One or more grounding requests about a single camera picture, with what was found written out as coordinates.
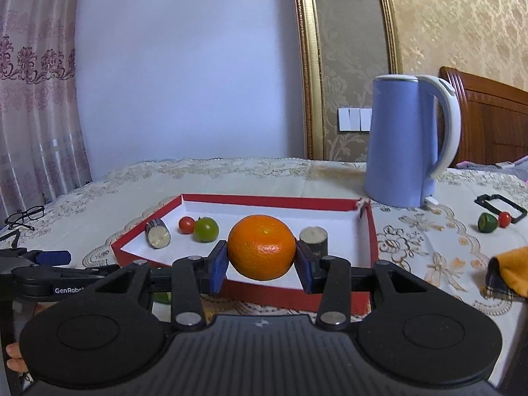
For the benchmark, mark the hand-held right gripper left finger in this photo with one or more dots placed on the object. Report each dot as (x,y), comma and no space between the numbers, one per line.
(218,268)

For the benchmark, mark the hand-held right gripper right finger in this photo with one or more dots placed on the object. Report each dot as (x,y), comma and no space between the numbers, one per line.
(305,268)

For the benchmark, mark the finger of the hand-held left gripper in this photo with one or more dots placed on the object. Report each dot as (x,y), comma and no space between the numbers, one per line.
(62,273)
(51,257)

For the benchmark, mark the small dark eggplant piece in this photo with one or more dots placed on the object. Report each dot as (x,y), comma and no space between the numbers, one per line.
(315,237)

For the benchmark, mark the large green tomato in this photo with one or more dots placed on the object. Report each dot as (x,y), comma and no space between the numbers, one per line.
(206,229)

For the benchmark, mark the orange mandarin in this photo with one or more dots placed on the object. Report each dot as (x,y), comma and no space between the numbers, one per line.
(262,247)

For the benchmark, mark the red cherry tomato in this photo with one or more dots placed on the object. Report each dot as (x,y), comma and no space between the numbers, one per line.
(187,225)

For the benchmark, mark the red shallow cardboard box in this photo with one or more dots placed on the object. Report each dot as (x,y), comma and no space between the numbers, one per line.
(330,214)

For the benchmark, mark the large dark eggplant piece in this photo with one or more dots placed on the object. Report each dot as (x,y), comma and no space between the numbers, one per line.
(156,235)

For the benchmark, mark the person's left hand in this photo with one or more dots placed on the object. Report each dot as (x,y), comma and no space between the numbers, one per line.
(16,359)

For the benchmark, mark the black eyeglasses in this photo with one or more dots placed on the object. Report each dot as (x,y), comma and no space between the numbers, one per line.
(35,212)

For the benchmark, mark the green cucumber piece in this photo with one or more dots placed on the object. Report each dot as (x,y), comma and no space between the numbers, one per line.
(162,298)

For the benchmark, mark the cream lace tablecloth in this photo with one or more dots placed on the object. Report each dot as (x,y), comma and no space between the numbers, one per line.
(433,235)

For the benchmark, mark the blue electric kettle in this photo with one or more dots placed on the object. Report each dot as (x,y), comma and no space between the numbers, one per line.
(396,144)

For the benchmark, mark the pink patterned curtain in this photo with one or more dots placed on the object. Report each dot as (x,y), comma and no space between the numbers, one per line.
(37,90)

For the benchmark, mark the tiny green fruit piece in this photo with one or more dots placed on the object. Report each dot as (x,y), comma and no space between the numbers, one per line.
(487,222)

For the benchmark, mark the pink bedding heap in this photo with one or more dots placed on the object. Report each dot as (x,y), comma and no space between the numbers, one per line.
(474,165)

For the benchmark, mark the tiny red fruit piece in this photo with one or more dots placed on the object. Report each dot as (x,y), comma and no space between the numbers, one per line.
(505,219)

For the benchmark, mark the orange cloth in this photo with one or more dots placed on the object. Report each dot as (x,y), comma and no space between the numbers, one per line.
(513,268)

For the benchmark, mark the wooden bed headboard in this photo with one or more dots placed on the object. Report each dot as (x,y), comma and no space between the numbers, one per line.
(495,123)

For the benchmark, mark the white wall light switch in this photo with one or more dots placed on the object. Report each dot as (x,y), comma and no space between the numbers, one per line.
(354,119)

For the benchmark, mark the black rectangular frame piece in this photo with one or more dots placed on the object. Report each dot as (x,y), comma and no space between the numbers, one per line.
(480,201)

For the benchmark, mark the gold wall moulding frame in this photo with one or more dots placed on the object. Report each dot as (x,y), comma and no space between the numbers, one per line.
(307,70)

